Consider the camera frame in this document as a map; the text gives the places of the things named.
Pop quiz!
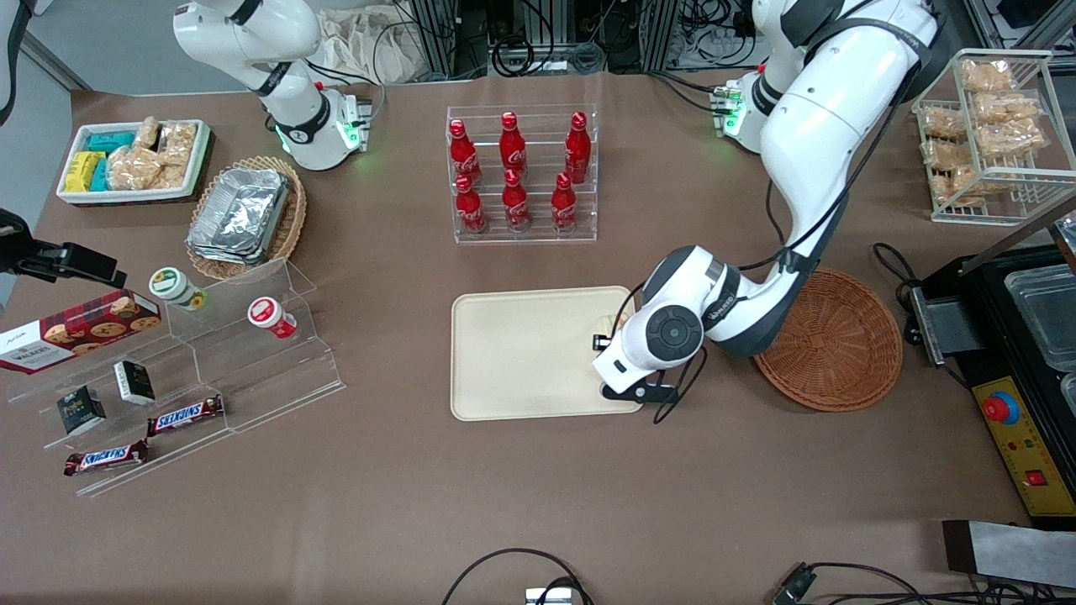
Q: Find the beige plastic tray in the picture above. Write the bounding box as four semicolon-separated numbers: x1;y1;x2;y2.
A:
450;286;646;422

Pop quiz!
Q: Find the yellow snack pack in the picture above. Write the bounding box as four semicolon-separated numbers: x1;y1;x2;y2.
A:
65;151;107;193

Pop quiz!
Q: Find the white rectangular bin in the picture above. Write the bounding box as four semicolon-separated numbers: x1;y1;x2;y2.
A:
56;119;212;206

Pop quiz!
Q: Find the green lid yogurt cup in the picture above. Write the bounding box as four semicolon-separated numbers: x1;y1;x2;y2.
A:
149;266;208;313

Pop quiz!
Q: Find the beige cloth bag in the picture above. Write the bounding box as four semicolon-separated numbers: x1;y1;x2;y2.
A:
314;7;431;86

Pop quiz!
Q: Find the clear acrylic stepped shelf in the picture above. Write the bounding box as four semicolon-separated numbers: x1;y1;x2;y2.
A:
7;259;346;498

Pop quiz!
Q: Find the red cola bottle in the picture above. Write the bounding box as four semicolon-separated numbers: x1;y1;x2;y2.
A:
454;174;488;235
551;172;579;233
499;112;528;174
564;112;593;184
501;169;532;233
448;118;483;184

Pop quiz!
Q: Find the oval wicker basket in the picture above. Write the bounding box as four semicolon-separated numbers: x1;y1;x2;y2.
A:
185;155;308;282

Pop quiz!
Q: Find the grey and black flat panel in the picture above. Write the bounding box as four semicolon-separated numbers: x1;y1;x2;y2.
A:
941;518;1076;590

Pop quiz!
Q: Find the black machine cable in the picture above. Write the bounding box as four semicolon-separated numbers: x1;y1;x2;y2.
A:
871;241;924;291

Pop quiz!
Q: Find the white wire basket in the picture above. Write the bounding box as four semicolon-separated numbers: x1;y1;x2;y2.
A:
911;48;1076;226

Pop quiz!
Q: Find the red lid yogurt cup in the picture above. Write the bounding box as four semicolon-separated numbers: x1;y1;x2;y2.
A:
246;296;298;340

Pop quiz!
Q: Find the brown chocolate bar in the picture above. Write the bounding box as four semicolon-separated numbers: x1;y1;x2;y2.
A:
63;439;150;478
146;394;226;439

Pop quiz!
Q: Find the small black box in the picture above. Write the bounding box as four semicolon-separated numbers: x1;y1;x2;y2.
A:
113;360;157;407
55;385;108;437

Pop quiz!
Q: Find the black machine with yellow panel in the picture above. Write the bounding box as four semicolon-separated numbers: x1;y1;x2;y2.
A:
906;196;1076;530

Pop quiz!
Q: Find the clear plastic container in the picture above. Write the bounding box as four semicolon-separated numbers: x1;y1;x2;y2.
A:
1003;263;1076;373

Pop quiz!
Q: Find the black cable with connector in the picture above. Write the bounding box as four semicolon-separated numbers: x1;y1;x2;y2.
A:
771;560;1076;605

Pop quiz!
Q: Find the stack of foil trays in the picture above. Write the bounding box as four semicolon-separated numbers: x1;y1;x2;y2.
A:
187;167;292;266

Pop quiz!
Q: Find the red cookie box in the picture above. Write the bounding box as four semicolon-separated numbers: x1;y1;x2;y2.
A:
0;289;163;376

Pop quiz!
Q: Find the black looped cable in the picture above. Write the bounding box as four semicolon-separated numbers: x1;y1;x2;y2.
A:
440;548;594;605

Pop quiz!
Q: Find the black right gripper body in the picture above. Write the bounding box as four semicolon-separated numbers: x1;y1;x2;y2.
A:
0;209;65;278

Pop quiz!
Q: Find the clear acrylic bottle rack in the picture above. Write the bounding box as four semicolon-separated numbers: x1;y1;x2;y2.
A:
446;104;600;245

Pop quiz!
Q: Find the round brown wicker basket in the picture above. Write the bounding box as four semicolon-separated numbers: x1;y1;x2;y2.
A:
751;267;905;413

